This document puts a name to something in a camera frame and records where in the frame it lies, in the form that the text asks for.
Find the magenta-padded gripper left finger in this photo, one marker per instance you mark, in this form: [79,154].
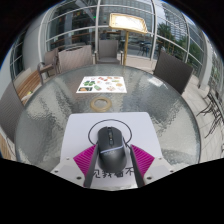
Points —
[85,160]

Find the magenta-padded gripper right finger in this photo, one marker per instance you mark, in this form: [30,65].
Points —
[142,160]

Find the black computer mouse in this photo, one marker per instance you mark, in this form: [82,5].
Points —
[112,150]

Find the white mouse pad with drawing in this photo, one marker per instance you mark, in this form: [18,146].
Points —
[80,130]

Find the colourful picture menu card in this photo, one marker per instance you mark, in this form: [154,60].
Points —
[101,84]

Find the group of metal patio furniture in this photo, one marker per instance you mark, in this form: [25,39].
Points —
[215,110]

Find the grey wicker chair back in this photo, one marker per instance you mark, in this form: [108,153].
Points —
[9,115]

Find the dark brown wicker chair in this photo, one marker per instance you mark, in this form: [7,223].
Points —
[172,71]

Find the brown wicker armchair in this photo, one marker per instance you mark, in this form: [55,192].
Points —
[48,63]

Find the grey wicker armchair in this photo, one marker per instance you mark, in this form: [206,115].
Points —
[108,50]

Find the golden menu display stand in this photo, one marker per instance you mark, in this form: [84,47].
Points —
[128,22]

